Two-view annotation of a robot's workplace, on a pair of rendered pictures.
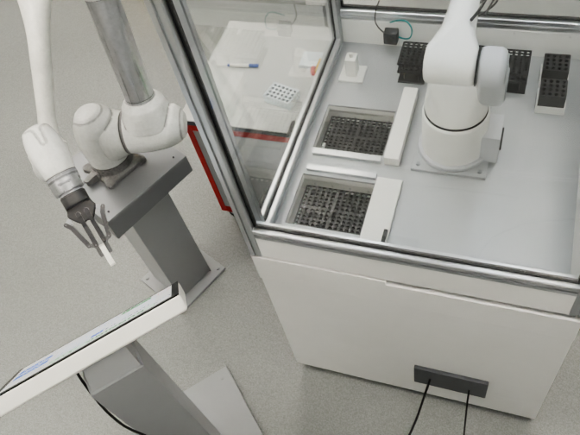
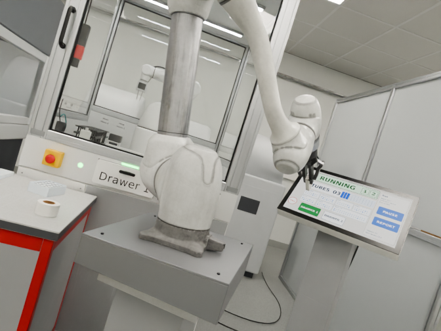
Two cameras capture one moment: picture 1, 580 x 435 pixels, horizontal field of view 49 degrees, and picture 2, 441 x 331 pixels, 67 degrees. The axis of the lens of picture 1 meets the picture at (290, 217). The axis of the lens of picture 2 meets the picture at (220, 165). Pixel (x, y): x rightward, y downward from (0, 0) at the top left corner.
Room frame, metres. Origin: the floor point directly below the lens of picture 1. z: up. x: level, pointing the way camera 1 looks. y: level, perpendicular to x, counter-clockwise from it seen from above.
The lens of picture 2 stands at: (2.29, 1.31, 1.13)
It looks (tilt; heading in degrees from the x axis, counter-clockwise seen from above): 2 degrees down; 228
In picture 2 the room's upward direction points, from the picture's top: 18 degrees clockwise
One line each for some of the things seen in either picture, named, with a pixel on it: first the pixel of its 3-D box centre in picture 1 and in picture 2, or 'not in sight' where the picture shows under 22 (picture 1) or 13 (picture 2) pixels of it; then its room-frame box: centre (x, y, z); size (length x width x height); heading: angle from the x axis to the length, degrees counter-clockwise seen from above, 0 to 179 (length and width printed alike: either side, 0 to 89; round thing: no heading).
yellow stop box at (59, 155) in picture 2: not in sight; (52, 158); (1.84, -0.28, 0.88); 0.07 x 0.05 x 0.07; 149
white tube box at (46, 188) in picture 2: not in sight; (47, 188); (1.88, -0.11, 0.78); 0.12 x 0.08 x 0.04; 44
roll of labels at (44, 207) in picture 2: not in sight; (47, 207); (1.94, 0.17, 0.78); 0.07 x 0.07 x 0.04
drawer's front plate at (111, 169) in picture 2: not in sight; (126, 178); (1.55, -0.13, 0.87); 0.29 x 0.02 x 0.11; 149
